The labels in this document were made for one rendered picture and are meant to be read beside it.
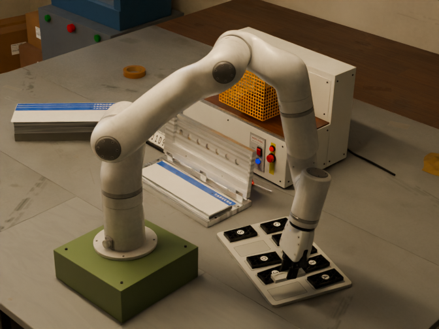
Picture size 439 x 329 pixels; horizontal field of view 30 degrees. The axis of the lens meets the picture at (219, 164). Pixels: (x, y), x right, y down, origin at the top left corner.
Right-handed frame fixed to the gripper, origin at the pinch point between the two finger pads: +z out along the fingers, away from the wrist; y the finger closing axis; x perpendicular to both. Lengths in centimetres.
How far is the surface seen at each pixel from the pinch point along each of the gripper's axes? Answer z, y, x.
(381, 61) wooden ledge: -18, -142, 128
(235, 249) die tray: 8.8, -24.7, -3.7
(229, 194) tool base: 5, -54, 7
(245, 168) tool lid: -7, -50, 8
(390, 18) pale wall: -33, -169, 146
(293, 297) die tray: 7.7, 3.3, 1.8
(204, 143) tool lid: -7, -70, 2
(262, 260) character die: 6.7, -15.0, 0.7
